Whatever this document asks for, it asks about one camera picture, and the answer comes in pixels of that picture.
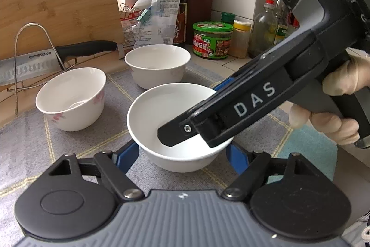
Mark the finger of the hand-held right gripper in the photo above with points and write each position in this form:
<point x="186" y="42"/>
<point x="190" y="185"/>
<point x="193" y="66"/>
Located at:
<point x="224" y="85"/>
<point x="173" y="131"/>

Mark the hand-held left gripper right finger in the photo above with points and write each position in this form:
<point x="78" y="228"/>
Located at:
<point x="237" y="158"/>

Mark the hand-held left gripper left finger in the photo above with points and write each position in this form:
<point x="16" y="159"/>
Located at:
<point x="127" y="157"/>

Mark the white pink floral bowl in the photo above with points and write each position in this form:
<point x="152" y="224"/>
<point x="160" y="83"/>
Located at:
<point x="156" y="114"/>
<point x="69" y="90"/>

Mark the plain white bowl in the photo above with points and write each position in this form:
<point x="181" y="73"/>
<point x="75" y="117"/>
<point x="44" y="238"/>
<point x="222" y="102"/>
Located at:
<point x="157" y="61"/>

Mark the person's right hand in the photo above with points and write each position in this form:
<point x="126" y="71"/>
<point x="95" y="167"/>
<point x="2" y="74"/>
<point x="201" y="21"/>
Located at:
<point x="341" y="76"/>

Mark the green lidded sauce jar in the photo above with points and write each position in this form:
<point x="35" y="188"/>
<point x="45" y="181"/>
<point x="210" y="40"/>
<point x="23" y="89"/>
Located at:
<point x="212" y="41"/>

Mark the yellow lidded spice jar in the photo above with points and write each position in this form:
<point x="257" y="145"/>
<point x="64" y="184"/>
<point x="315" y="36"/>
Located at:
<point x="242" y="38"/>

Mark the red capped glass bottle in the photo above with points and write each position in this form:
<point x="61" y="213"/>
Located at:
<point x="263" y="30"/>

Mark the red label bottle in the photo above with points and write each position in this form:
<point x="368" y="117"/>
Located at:
<point x="294" y="22"/>

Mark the green capped small jar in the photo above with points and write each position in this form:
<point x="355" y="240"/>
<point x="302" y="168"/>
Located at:
<point x="228" y="17"/>

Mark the teal mat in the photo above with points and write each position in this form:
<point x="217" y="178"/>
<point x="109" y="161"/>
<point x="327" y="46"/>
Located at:
<point x="306" y="148"/>

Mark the white printed plastic bag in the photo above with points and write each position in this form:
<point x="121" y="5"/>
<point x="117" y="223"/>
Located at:
<point x="162" y="30"/>

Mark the dark red knife holder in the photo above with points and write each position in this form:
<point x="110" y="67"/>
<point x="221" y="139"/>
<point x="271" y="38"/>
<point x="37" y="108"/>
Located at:
<point x="199" y="4"/>

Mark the grey checked cloth mat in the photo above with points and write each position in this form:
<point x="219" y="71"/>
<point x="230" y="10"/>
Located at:
<point x="29" y="148"/>

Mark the teal bag clip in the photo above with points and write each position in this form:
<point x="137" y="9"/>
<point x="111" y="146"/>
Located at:
<point x="144" y="15"/>

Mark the red and white bag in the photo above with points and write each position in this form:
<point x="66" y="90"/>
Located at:
<point x="128" y="27"/>

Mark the bamboo cutting board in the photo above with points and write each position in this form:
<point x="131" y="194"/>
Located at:
<point x="57" y="4"/>

